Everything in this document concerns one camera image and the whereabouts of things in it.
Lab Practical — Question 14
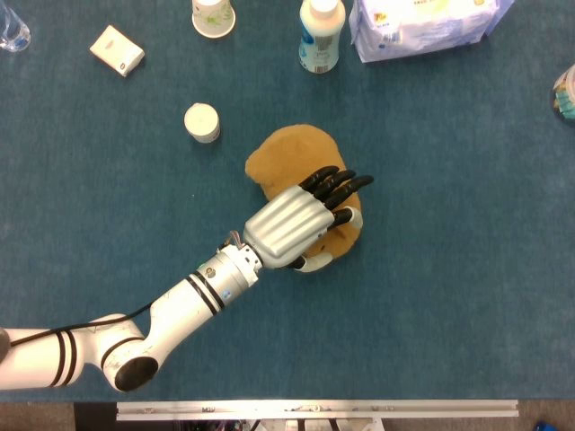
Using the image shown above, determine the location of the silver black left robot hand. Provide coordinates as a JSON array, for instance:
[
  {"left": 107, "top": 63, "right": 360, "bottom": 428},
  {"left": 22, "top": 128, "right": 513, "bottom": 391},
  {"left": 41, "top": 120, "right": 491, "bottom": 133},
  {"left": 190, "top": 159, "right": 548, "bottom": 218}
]
[{"left": 243, "top": 165, "right": 376, "bottom": 273}]

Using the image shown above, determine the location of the brown plush toy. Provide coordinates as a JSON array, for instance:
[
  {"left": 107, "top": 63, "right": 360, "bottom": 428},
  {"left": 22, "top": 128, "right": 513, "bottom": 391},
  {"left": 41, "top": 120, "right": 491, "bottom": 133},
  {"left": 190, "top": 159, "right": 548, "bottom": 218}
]
[{"left": 244, "top": 125, "right": 364, "bottom": 273}]

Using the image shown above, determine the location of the small white cream jar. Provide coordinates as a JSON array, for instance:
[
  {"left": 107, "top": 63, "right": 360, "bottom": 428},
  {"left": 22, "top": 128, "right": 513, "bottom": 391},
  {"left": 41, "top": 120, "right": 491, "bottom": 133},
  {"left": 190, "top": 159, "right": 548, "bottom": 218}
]
[{"left": 183, "top": 102, "right": 222, "bottom": 145}]

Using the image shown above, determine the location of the blue felt table cloth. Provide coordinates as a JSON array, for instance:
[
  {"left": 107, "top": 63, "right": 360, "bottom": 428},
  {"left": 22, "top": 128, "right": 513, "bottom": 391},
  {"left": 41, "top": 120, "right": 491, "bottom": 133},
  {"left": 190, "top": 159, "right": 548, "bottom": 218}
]
[{"left": 0, "top": 0, "right": 575, "bottom": 402}]

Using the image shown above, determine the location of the pale green bottle white cap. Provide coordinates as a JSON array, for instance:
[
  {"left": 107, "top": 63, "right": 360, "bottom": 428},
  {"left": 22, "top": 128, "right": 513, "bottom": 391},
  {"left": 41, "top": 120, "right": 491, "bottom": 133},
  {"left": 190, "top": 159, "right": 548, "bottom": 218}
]
[{"left": 298, "top": 0, "right": 348, "bottom": 75}]

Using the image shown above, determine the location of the white paper cup green print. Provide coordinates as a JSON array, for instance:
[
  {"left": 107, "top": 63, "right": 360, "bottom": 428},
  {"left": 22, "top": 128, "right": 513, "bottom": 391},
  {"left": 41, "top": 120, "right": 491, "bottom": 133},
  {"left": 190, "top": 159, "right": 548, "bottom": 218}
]
[{"left": 191, "top": 0, "right": 237, "bottom": 39}]

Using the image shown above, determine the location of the small white tissue pack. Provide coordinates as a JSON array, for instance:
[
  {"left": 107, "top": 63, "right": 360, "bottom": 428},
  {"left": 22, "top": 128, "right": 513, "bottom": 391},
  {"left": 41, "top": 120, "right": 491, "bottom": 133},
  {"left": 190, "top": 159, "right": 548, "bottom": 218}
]
[{"left": 89, "top": 24, "right": 146, "bottom": 78}]

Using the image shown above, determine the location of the large lilac wipes package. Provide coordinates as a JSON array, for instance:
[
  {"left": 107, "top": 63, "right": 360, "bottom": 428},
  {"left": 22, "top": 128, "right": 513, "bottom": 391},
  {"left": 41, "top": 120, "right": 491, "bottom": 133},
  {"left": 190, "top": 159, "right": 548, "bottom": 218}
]
[{"left": 349, "top": 0, "right": 517, "bottom": 64}]

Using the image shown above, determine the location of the clear jar with teal packets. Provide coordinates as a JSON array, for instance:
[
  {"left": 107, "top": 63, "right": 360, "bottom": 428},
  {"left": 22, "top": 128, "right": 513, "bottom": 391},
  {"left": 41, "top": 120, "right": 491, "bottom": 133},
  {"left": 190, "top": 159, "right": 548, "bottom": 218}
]
[{"left": 550, "top": 63, "right": 575, "bottom": 122}]

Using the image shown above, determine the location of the aluminium rail profile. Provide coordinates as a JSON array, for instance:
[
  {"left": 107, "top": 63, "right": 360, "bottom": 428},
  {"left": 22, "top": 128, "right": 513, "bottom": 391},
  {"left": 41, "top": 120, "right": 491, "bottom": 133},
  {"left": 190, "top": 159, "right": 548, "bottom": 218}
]
[{"left": 115, "top": 400, "right": 520, "bottom": 422}]

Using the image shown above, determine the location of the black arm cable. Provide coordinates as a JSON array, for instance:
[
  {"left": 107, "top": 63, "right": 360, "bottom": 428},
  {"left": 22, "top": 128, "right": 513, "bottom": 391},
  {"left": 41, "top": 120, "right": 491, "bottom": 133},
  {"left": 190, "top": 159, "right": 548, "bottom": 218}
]
[{"left": 8, "top": 301, "right": 156, "bottom": 347}]

